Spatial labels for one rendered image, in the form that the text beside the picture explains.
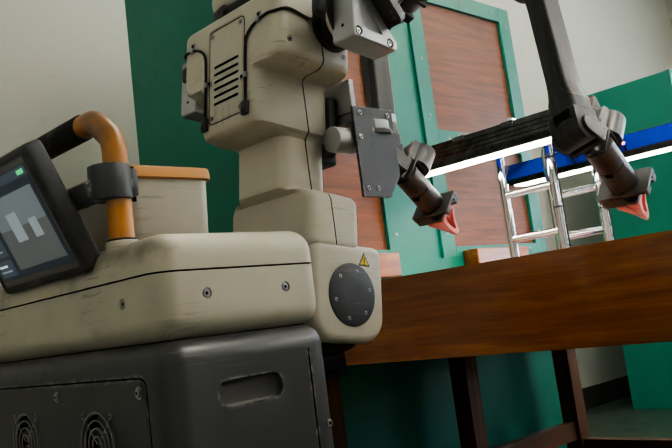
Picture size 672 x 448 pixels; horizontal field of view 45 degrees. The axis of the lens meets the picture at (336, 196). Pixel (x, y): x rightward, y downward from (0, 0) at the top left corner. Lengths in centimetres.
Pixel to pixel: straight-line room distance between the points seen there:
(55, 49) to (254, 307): 216
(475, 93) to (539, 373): 102
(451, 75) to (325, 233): 166
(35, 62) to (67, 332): 196
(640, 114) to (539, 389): 220
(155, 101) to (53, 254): 149
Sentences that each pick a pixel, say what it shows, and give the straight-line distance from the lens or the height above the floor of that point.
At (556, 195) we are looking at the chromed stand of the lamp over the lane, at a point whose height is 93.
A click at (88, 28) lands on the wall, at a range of 315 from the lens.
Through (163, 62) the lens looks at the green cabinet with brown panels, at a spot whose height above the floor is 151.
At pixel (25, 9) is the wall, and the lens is 306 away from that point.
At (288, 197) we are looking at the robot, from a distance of 135.
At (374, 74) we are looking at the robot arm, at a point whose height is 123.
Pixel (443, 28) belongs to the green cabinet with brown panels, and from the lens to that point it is 296.
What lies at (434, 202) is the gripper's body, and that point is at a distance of 183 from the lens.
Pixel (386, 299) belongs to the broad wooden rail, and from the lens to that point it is 186.
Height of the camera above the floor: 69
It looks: 9 degrees up
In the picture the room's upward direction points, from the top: 7 degrees counter-clockwise
